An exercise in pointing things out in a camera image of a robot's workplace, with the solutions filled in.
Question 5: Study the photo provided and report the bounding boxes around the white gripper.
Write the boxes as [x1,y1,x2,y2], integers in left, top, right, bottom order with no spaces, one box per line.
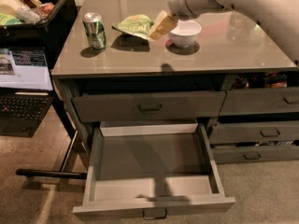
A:
[148,0,191,40]

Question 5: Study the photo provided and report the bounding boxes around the green jalapeno chip bag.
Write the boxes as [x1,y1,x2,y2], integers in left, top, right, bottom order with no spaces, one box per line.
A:
[112,14,154,39]

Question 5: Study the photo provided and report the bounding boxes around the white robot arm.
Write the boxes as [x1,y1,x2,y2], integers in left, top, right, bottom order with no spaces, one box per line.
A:
[167,0,299,63]

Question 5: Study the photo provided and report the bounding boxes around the grey top left drawer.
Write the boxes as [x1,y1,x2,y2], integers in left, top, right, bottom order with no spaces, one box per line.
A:
[72,91,225,122]

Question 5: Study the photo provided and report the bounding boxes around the snack bags in drawer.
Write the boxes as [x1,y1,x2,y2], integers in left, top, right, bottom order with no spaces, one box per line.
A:
[232,72,288,89]

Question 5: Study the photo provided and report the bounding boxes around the grey top right drawer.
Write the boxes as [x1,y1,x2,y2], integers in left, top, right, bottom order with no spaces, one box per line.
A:
[220,87,299,116]

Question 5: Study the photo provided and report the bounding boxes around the open grey middle drawer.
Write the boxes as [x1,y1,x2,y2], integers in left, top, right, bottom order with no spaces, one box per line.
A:
[73,124,235,221]

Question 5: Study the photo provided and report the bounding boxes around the grey bottom right drawer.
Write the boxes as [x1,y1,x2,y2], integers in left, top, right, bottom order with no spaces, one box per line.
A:
[212,145,299,164]

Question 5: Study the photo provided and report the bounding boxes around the white ceramic bowl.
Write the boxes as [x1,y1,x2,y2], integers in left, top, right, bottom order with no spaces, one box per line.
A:
[168,21,202,48]

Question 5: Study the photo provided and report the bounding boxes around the green soda can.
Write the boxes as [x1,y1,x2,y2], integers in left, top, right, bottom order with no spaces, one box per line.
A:
[82,12,107,50]

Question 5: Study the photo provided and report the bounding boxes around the black plastic bin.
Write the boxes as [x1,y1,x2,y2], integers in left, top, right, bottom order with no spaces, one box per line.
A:
[0,0,78,50]

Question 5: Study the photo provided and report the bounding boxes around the white plastic bottle in bin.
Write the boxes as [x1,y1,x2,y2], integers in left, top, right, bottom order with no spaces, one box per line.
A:
[16,7,40,23]

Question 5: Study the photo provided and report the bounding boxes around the open black laptop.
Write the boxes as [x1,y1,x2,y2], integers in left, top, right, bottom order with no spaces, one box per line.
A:
[0,48,54,137]

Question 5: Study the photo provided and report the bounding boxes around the black cart leg bar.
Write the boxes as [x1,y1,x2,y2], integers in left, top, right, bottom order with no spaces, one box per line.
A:
[16,169,87,179]

